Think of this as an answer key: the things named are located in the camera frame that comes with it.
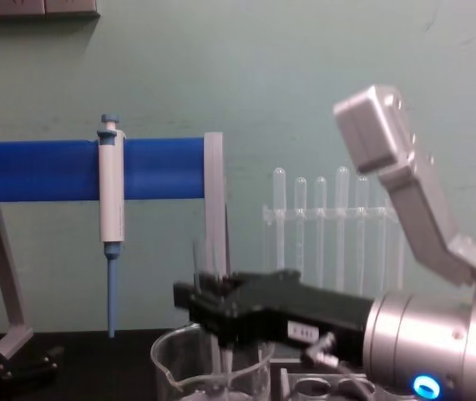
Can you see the blue and grey pipette stand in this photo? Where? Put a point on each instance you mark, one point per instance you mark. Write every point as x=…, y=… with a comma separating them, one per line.
x=46, y=171

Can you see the dark wall fixture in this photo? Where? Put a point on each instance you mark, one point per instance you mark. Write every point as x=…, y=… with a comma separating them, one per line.
x=29, y=8

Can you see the thin clear glass rod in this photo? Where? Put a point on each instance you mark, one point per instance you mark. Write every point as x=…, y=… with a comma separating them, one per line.
x=224, y=363

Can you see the grey tube rack with holes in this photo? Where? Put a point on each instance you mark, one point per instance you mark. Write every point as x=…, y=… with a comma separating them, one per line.
x=317, y=382

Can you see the clear glass beaker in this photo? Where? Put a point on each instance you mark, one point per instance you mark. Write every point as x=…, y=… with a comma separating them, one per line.
x=204, y=372

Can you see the black table cloth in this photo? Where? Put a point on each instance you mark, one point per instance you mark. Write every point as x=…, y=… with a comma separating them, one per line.
x=96, y=367

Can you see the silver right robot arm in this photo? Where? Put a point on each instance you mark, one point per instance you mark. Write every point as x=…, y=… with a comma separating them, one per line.
x=426, y=267

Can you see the white and blue pipette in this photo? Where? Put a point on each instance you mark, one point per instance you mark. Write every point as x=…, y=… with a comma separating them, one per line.
x=111, y=200

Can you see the clear acrylic test tube rack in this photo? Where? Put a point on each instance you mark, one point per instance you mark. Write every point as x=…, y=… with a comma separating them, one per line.
x=330, y=214

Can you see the clear test tube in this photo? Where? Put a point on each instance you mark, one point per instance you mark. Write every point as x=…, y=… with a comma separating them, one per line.
x=280, y=234
x=320, y=242
x=300, y=234
x=341, y=234

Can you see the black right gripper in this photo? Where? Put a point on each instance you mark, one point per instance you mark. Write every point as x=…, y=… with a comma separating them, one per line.
x=313, y=307

